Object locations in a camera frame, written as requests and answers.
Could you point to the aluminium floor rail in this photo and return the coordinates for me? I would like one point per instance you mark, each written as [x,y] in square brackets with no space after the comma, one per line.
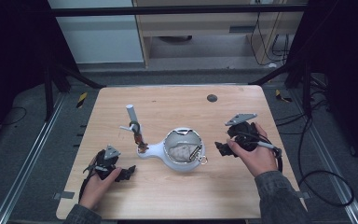
[28,161]
[329,161]

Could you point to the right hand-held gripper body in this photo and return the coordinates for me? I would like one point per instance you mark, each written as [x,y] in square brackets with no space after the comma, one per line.
[245,135]

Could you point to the white cabinet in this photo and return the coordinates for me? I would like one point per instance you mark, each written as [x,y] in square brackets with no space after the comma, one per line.
[99,37]

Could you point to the black curtain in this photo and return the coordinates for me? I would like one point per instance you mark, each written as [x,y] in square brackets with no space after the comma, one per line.
[348,62]
[12,62]

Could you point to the black horizontal frame bar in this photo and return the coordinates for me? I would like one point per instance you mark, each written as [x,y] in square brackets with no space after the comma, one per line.
[167,10]

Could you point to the light wooden desk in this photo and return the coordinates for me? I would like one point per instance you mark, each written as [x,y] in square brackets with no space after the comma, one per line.
[199,23]

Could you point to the white stand with bowl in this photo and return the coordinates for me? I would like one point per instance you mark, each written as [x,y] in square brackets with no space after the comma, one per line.
[155,151]

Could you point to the round table grommet hole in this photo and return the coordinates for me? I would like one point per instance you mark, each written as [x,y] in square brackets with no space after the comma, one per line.
[212,98]

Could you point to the person's right hand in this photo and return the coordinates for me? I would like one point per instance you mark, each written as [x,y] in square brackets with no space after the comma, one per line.
[259,161]

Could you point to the yellow and black tape strip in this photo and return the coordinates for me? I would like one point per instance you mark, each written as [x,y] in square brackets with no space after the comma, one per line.
[81,100]
[281,96]

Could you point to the person's left hand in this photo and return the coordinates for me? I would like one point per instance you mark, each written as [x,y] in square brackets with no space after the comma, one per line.
[94,191]

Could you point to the grey tape piece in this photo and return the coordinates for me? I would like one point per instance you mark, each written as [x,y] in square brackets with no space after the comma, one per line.
[304,195]
[64,195]

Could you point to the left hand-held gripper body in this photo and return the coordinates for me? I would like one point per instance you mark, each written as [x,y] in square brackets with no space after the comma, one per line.
[104,165]

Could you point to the black metal stand legs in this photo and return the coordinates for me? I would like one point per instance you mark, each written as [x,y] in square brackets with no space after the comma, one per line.
[48,93]
[306,90]

